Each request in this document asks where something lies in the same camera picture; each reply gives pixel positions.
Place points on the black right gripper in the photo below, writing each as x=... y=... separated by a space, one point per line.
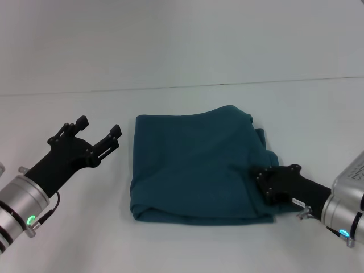
x=284 y=182

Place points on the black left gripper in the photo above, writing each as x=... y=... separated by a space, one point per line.
x=65 y=159

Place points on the teal t-shirt with FREE print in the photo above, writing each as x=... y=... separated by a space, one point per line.
x=185 y=156

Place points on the small silver plug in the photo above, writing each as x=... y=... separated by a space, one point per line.
x=23 y=169

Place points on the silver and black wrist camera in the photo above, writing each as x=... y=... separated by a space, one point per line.
x=1 y=169
x=351 y=179

